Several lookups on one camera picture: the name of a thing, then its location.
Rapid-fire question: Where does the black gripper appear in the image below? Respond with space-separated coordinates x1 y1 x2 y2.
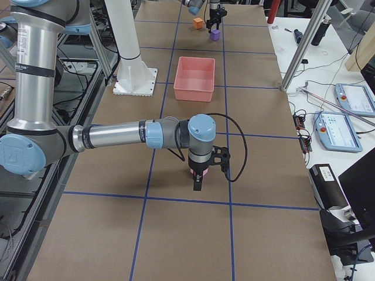
206 3 227 33
188 159 209 191

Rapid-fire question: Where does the pink plastic bin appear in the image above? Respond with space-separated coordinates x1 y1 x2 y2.
173 56 216 102

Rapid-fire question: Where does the purple foam block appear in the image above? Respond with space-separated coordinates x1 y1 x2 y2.
210 29 221 41

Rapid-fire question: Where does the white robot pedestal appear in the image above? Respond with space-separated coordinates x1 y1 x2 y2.
105 0 158 97

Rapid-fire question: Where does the near blue teach pendant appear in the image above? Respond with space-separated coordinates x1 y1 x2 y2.
314 111 363 153

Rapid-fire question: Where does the far blue teach pendant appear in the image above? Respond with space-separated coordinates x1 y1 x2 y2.
335 83 374 118

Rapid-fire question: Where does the black water bottle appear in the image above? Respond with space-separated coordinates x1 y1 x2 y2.
311 16 331 46

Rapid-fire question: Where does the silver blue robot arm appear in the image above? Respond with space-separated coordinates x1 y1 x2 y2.
1 1 216 191
180 0 227 33

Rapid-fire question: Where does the aluminium frame post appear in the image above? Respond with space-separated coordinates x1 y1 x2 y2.
280 0 332 92

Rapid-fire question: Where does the orange foam block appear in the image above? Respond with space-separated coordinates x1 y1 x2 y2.
193 17 204 30

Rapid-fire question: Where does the black box device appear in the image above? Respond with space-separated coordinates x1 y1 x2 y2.
309 164 348 210

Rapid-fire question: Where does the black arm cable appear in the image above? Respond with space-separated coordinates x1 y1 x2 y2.
172 113 248 183

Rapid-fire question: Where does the blue teach pendant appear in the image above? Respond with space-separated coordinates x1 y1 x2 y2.
314 111 363 153
335 83 374 118

